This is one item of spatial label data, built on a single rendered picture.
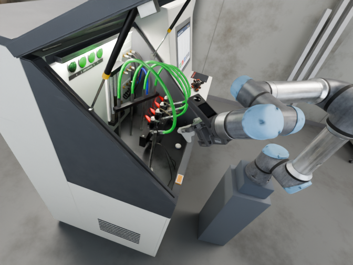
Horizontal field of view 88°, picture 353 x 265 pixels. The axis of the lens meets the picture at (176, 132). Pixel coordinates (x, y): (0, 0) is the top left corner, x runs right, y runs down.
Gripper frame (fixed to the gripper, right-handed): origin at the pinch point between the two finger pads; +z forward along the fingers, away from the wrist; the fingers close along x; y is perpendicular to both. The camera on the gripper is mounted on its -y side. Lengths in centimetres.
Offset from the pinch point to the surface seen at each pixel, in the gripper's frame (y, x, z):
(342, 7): -18, 280, 44
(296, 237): 164, 85, 55
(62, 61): -37.5, -26.6, 8.3
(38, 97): -31, -38, 14
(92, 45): -43.0, -13.6, 16.5
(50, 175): -4, -57, 57
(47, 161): -11, -53, 46
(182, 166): 23.6, 1.2, 27.3
